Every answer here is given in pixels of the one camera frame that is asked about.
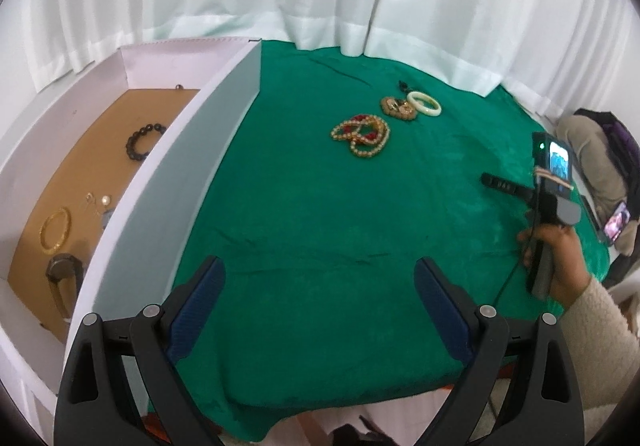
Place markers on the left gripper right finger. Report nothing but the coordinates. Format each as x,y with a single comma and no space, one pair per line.
542,404

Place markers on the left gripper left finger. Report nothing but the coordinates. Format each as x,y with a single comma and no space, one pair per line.
95,402

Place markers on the white jade bangle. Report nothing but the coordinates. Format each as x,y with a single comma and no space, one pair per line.
424,103

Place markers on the gold bangle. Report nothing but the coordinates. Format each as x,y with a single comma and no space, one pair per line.
54,231

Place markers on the right forearm cream sleeve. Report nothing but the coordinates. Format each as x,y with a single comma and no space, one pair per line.
604,352

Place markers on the person's right hand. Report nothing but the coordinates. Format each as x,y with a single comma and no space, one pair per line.
571,277

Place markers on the smartphone with lit screen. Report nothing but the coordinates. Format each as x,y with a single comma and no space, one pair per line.
616,223

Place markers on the beige folded garment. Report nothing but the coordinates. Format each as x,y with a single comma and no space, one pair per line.
589,144

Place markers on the dark purple garment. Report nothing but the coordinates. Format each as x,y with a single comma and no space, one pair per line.
623,149

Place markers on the pearl earring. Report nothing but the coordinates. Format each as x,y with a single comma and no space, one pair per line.
103,200

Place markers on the green satin cloth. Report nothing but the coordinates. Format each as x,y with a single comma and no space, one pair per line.
331,190

